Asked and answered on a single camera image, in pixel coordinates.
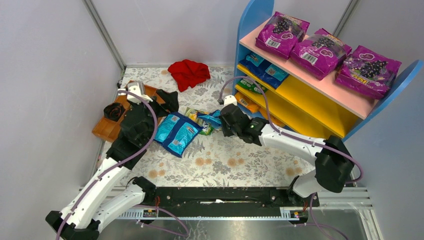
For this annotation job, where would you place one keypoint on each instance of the purple grape candy bag right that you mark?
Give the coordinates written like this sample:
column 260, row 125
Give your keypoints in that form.
column 368, row 73

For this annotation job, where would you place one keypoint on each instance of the green white Fox's candy bag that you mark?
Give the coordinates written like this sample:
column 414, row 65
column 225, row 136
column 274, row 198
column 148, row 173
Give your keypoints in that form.
column 192, row 114

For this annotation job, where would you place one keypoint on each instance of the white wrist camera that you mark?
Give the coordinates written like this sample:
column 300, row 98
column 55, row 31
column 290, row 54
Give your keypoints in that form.
column 230, row 100
column 138, row 89

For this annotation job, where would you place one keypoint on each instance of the blue candy bag on shelf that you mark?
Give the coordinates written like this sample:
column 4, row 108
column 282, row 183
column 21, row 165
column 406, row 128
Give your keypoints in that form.
column 264, row 70

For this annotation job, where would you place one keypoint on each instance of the red cloth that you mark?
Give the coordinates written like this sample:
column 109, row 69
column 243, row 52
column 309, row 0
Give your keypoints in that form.
column 188, row 73

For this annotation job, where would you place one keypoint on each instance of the purple grape candy bag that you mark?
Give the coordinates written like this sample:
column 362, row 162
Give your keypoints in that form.
column 320, row 53
column 281, row 34
column 368, row 73

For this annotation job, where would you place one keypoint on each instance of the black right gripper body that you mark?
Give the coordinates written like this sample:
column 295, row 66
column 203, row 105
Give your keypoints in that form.
column 225, row 120

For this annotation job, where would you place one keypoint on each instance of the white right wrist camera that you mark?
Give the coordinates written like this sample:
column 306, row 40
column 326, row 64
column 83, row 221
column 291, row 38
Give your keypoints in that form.
column 230, row 100

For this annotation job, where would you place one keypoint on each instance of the black round object on tray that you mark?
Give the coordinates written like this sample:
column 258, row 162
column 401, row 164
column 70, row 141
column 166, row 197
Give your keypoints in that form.
column 113, row 111

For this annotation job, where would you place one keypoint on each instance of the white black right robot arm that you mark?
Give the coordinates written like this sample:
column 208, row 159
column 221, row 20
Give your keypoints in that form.
column 330, row 157

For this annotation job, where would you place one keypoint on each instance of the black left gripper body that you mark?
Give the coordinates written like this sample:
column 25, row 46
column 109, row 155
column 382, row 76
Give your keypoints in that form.
column 159, row 104

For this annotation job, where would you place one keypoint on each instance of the blue candy bag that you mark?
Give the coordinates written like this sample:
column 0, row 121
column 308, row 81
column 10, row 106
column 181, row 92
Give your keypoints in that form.
column 264, row 70
column 176, row 132
column 212, row 118

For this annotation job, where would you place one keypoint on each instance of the purple grape candy bag middle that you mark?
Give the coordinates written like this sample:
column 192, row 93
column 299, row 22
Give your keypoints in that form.
column 320, row 53

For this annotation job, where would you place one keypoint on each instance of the blue yellow pink shelf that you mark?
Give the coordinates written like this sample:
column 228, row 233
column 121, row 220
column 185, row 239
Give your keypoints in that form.
column 306, row 105

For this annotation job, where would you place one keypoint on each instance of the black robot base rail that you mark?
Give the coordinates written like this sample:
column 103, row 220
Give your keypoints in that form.
column 222, row 202

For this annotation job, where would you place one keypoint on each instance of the orange wooden divided tray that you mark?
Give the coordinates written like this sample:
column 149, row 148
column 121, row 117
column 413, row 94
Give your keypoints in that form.
column 109, row 130

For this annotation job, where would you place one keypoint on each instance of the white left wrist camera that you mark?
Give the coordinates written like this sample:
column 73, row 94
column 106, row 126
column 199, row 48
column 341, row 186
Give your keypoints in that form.
column 138, row 89

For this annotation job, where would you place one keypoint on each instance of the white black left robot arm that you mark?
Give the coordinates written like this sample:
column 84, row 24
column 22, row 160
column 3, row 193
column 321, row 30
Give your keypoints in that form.
column 86, row 216

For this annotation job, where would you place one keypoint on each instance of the purple grape candy bag left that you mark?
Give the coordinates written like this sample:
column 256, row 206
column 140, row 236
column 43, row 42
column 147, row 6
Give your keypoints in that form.
column 281, row 34

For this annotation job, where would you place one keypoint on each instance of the floral table mat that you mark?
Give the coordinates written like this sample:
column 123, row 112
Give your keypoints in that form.
column 210, row 160

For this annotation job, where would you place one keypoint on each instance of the orange mango candy bag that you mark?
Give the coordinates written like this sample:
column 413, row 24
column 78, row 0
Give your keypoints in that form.
column 247, row 103
column 274, row 120

